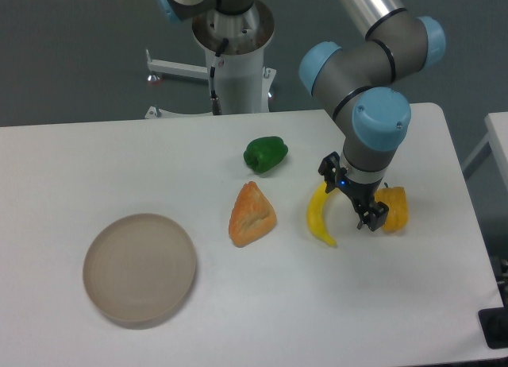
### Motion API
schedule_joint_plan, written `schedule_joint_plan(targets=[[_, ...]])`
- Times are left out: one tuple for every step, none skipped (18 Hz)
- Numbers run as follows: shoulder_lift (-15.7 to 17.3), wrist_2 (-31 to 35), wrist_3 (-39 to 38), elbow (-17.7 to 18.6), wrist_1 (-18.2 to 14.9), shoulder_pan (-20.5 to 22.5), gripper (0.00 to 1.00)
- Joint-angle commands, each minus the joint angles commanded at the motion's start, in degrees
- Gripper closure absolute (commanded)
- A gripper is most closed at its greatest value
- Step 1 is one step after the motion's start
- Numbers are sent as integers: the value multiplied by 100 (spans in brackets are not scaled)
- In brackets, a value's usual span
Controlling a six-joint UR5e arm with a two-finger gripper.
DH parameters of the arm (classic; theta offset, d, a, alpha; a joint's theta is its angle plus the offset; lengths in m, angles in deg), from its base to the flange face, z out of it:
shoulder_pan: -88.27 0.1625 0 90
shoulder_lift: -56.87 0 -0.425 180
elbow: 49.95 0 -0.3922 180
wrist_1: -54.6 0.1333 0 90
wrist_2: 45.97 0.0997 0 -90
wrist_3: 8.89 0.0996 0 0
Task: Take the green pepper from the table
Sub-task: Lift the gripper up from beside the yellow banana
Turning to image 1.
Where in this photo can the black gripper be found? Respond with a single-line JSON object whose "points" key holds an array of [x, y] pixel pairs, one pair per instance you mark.
{"points": [[371, 213]]}

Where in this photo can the green bell pepper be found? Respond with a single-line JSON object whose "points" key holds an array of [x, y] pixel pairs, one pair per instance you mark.
{"points": [[264, 153]]}

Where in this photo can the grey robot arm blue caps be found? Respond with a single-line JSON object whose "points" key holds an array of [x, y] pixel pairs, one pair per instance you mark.
{"points": [[354, 87]]}

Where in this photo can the yellow orange bell pepper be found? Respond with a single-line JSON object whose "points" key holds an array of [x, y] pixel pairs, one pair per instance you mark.
{"points": [[398, 212]]}

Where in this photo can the yellow banana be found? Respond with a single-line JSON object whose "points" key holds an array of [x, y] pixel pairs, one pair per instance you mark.
{"points": [[315, 220]]}

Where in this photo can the orange triangular bread pastry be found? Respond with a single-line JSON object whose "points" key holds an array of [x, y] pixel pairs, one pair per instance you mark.
{"points": [[252, 216]]}

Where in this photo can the white side table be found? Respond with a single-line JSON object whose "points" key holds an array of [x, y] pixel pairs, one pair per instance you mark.
{"points": [[494, 143]]}

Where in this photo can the black device at edge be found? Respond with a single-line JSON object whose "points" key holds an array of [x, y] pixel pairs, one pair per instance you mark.
{"points": [[494, 326]]}

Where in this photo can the beige round plate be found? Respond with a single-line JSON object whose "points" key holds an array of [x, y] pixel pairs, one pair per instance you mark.
{"points": [[139, 270]]}

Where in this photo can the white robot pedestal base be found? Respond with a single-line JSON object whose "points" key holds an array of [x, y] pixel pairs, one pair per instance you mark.
{"points": [[238, 80]]}

